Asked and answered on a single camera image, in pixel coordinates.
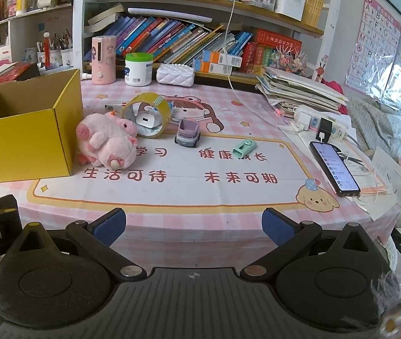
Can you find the stack of papers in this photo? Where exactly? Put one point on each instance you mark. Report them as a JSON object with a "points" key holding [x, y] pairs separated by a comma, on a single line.
{"points": [[299, 90]]}

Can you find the yellow tape roll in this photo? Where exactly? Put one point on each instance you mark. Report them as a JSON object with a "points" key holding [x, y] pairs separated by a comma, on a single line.
{"points": [[146, 95]]}

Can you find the black smartphone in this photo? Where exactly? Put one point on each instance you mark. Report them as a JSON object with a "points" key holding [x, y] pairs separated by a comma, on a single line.
{"points": [[334, 167]]}

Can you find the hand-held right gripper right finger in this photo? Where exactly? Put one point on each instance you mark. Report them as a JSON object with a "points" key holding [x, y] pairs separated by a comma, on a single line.
{"points": [[274, 226]]}

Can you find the white power strip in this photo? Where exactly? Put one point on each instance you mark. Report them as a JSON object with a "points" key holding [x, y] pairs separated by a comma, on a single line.
{"points": [[340, 130]]}

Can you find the white plug adapter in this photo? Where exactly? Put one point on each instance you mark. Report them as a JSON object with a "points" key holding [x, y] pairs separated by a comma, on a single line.
{"points": [[304, 118]]}

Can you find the alphabet wall poster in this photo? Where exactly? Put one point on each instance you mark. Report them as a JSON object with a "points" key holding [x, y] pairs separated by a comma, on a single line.
{"points": [[370, 42]]}

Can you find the colourful ornament bunch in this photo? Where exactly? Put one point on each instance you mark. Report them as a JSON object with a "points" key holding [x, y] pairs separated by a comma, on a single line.
{"points": [[288, 61]]}

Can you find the white red-striped small box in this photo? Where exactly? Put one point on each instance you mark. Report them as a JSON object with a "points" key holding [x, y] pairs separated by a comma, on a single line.
{"points": [[4, 53]]}

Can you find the pink cylindrical humidifier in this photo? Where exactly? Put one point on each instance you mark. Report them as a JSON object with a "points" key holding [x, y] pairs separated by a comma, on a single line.
{"points": [[103, 60]]}

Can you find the white pen cups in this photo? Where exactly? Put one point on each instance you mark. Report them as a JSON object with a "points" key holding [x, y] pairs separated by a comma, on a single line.
{"points": [[57, 56]]}

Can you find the wooden bookshelf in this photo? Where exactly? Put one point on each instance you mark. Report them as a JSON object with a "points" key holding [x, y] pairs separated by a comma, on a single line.
{"points": [[221, 1]]}

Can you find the white pen holder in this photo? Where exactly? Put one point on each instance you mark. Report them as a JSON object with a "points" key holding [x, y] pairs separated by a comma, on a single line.
{"points": [[290, 5]]}

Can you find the yellow cardboard box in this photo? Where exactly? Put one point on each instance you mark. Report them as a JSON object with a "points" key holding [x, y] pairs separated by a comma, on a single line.
{"points": [[20, 148]]}

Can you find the thick cream-edged books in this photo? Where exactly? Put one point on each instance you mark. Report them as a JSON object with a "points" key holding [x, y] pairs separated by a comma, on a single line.
{"points": [[105, 16]]}

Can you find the pink pig plush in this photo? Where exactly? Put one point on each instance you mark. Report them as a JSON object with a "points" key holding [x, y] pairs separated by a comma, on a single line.
{"points": [[98, 127], [119, 152]]}

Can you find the white jar green lid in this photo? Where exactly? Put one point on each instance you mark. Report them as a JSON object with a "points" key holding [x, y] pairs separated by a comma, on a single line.
{"points": [[138, 72]]}

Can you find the white shelf unit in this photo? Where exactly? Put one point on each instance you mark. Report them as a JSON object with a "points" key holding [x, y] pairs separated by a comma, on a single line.
{"points": [[20, 24]]}

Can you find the black plug adapter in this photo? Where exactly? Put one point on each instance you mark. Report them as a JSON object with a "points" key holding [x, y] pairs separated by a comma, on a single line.
{"points": [[324, 125]]}

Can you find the white rolled paper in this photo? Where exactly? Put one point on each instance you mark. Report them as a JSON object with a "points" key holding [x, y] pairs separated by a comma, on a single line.
{"points": [[172, 16]]}

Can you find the white paper sheets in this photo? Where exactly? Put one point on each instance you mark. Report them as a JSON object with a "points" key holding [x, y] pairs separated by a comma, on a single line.
{"points": [[387, 169]]}

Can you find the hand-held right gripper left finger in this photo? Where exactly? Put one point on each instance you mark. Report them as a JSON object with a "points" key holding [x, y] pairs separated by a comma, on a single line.
{"points": [[110, 227]]}

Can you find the orange white small box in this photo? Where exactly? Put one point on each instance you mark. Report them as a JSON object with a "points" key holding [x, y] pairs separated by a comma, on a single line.
{"points": [[209, 67], [221, 58]]}

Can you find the row of colourful picture books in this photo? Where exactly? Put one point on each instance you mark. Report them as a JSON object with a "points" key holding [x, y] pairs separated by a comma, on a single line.
{"points": [[158, 35]]}

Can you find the white charger plug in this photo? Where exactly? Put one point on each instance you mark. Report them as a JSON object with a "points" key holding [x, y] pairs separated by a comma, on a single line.
{"points": [[145, 120]]}

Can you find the white quilted pouch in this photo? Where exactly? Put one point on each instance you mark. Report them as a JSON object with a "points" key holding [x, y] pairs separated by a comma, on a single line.
{"points": [[175, 75]]}

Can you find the white bottle yellow label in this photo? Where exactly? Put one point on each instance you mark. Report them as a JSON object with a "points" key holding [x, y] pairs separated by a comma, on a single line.
{"points": [[21, 3]]}

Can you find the red paper bags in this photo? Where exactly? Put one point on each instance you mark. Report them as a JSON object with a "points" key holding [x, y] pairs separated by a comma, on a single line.
{"points": [[23, 70]]}

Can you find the purple toy car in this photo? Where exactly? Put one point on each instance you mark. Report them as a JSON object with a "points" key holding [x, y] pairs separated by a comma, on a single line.
{"points": [[188, 132]]}

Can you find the red boxed book set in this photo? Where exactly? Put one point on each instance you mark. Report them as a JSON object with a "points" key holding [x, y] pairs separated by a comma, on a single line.
{"points": [[274, 42]]}

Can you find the silver foil cover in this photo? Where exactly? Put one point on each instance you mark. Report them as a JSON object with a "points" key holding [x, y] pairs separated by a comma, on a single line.
{"points": [[391, 120]]}

